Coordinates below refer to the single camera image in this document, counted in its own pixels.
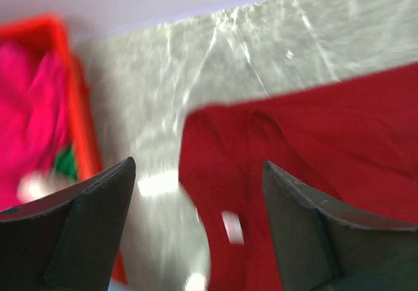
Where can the dark red t shirt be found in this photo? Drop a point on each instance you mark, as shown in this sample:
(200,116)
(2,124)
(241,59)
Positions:
(355,141)

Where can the white t shirt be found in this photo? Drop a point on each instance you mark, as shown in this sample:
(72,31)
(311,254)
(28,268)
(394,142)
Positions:
(37,185)

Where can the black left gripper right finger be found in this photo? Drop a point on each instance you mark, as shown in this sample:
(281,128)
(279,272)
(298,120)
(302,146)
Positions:
(322,243)

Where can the pink t shirt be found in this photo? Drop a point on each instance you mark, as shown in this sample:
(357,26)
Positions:
(34,119)

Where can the turquoise t shirt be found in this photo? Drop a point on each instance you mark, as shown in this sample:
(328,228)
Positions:
(115,285)

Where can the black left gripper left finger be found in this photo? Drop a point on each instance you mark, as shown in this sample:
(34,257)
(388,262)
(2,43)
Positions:
(68,240)

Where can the green t shirt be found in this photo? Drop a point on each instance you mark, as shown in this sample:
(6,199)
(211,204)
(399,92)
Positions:
(65,163)

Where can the red plastic bin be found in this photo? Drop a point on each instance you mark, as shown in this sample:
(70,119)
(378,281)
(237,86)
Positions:
(47,32)

